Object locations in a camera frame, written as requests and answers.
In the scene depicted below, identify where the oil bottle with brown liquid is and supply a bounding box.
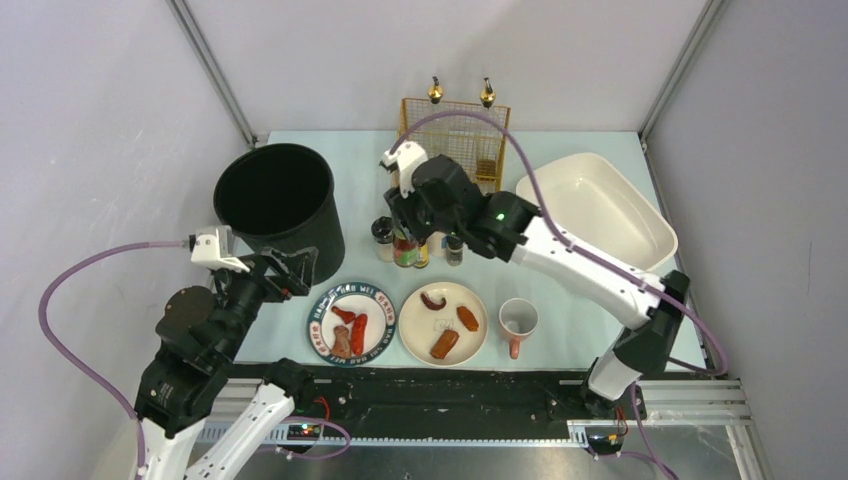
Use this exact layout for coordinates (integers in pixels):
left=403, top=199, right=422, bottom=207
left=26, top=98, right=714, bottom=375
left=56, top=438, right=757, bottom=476
left=475, top=77, right=501, bottom=183

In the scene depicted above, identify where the clear glass oil bottle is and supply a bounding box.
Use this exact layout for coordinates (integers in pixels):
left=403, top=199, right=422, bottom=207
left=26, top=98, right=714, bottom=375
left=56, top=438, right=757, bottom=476
left=427, top=75, right=447, bottom=131

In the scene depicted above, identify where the silver lid spice jar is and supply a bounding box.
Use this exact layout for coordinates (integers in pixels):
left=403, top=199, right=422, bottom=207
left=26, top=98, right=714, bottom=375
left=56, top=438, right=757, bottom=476
left=427, top=232, right=446, bottom=258

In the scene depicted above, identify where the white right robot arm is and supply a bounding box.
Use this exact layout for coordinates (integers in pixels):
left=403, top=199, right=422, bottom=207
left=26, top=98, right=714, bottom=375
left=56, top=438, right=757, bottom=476
left=380, top=144, right=689, bottom=402

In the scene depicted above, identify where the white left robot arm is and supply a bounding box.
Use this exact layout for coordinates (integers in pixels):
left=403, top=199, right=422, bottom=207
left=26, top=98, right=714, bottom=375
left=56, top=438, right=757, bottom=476
left=134, top=244, right=319, bottom=479

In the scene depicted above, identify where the small black lid spice jar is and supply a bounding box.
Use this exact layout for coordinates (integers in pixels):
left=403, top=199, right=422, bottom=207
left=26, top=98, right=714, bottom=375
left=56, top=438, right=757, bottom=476
left=445, top=236, right=465, bottom=266

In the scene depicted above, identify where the small red food piece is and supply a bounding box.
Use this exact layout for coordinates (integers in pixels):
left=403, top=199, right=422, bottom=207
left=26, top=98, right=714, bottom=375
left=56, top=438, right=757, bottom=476
left=331, top=306, right=358, bottom=325

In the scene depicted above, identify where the green rimmed printed plate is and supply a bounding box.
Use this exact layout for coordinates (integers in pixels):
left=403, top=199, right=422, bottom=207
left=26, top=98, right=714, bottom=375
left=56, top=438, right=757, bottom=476
left=307, top=281, right=398, bottom=367

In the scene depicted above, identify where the small yellow label bottle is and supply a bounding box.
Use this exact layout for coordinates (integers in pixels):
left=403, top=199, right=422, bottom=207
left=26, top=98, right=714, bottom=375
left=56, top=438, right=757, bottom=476
left=414, top=243, right=430, bottom=269

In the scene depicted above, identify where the black plastic trash bin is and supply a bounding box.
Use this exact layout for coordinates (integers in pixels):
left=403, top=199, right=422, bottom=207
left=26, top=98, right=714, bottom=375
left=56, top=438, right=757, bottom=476
left=213, top=143, right=345, bottom=285

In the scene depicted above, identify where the red sausage on plate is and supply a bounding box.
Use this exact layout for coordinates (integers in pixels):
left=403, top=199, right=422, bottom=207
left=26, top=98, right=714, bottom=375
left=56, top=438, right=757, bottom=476
left=351, top=314, right=368, bottom=357

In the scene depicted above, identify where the brown meat piece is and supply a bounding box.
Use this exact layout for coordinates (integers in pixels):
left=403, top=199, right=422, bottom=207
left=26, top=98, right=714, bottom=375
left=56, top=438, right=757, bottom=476
left=331, top=325, right=353, bottom=359

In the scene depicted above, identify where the purple octopus tentacle piece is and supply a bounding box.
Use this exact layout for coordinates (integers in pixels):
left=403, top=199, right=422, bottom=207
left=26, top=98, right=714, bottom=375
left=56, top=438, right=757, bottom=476
left=420, top=292, right=447, bottom=311

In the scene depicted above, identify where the cream plate with bear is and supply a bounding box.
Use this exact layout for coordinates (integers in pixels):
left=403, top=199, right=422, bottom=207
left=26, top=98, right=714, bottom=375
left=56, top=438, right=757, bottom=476
left=398, top=281, right=489, bottom=368

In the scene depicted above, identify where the orange fried food piece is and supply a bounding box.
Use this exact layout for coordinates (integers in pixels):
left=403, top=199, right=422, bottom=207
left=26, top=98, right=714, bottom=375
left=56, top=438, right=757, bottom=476
left=456, top=305, right=480, bottom=332

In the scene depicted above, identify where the pink ceramic mug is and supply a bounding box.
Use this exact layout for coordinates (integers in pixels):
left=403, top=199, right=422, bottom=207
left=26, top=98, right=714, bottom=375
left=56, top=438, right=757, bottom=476
left=498, top=298, right=539, bottom=360

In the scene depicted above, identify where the brown sausage piece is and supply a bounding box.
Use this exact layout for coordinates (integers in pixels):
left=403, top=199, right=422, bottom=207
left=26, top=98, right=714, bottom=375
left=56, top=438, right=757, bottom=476
left=429, top=329, right=460, bottom=360

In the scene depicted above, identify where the white plastic basin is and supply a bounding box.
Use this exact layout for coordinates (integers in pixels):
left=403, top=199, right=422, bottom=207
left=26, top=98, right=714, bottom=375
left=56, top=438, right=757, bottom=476
left=534, top=152, right=678, bottom=275

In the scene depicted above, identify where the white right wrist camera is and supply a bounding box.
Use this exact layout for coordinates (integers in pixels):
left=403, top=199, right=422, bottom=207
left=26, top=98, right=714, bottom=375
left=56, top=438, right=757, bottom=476
left=379, top=141, right=428, bottom=198

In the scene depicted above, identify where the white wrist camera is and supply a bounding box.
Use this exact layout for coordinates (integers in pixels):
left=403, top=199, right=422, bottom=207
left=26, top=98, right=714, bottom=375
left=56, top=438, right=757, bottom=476
left=379, top=141, right=428, bottom=198
left=190, top=225, right=251, bottom=273

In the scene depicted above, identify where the yellow wire basket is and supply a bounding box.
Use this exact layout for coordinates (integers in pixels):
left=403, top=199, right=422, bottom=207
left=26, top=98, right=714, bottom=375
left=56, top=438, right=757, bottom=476
left=398, top=97, right=511, bottom=193

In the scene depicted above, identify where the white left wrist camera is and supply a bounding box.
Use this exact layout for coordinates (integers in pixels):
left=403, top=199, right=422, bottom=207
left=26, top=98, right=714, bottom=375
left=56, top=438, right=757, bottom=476
left=190, top=225, right=251, bottom=273

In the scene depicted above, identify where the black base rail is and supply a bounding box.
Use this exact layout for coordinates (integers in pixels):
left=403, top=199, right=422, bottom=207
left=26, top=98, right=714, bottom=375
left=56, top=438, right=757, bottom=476
left=218, top=367, right=647, bottom=442

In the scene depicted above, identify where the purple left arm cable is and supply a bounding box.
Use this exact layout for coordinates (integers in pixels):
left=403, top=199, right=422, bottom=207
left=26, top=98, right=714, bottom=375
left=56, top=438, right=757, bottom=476
left=38, top=241, right=193, bottom=480

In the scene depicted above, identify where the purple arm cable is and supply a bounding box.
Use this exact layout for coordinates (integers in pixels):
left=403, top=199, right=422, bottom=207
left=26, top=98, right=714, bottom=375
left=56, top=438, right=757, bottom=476
left=38, top=241, right=193, bottom=480
left=389, top=110, right=730, bottom=480

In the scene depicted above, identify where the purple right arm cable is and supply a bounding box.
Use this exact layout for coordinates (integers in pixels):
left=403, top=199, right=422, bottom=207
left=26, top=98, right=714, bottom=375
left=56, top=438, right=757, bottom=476
left=389, top=110, right=730, bottom=480

